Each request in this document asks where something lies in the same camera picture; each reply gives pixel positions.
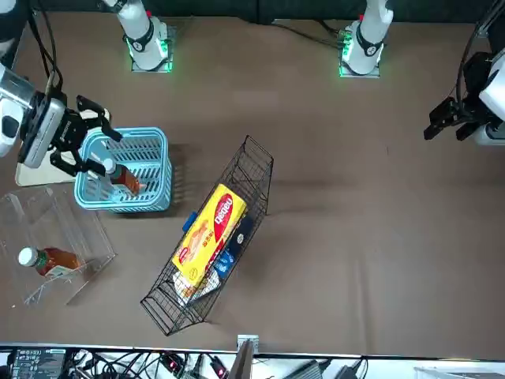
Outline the amber tea bottle white cap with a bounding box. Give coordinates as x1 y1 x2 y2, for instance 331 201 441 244
101 157 147 195
17 246 82 278

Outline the white Franzzi cracker box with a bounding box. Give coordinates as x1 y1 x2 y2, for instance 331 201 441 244
173 270 222 306

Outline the aluminium frame post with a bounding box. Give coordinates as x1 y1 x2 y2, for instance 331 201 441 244
228 334 260 379

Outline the light blue plastic shopping basket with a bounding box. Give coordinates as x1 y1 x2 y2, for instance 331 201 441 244
73 126 174 214

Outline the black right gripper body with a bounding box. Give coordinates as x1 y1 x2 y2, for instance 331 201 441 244
17 92 90 169

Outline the tangled black cable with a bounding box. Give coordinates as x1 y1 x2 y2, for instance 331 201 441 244
66 349 212 379

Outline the clear acrylic beverage shelf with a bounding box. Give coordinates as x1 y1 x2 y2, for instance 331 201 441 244
0 185 118 307

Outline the black wire snack shelf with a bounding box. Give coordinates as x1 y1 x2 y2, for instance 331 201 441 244
140 135 275 337

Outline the cream plastic tray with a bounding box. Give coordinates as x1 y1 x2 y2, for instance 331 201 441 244
15 149 78 186

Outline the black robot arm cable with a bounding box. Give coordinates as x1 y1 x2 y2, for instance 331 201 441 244
27 0 64 98

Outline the yellow Nabati wafer box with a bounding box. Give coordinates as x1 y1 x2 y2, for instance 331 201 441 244
172 183 249 288

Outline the black plug with red light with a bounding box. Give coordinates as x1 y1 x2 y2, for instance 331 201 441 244
211 355 230 376

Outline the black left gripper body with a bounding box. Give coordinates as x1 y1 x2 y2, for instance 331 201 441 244
453 51 494 127

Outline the dark chocolate cookie box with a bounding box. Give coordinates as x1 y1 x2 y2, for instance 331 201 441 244
225 216 254 258

